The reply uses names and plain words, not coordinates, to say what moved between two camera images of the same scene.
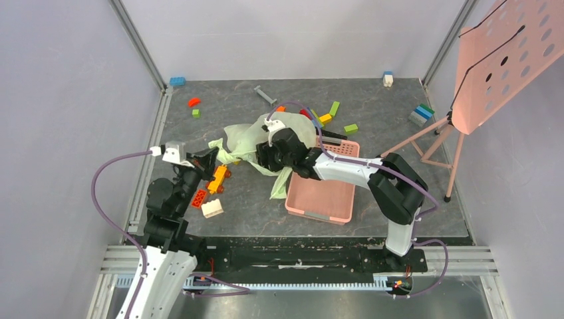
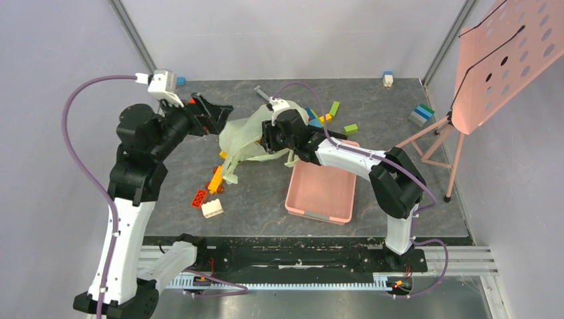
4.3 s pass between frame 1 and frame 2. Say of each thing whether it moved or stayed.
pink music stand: stayed
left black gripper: moved
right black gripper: moved
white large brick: stayed
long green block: stayed
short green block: stayed
